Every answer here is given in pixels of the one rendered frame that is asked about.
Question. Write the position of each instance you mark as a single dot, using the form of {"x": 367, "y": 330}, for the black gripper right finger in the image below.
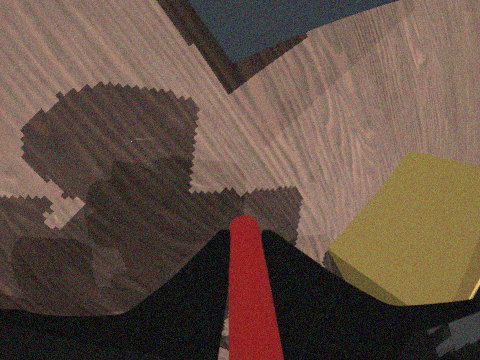
{"x": 322, "y": 317}

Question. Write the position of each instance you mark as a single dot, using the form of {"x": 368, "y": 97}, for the red peg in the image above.
{"x": 253, "y": 333}

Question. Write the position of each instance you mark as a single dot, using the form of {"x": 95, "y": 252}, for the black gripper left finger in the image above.
{"x": 182, "y": 320}

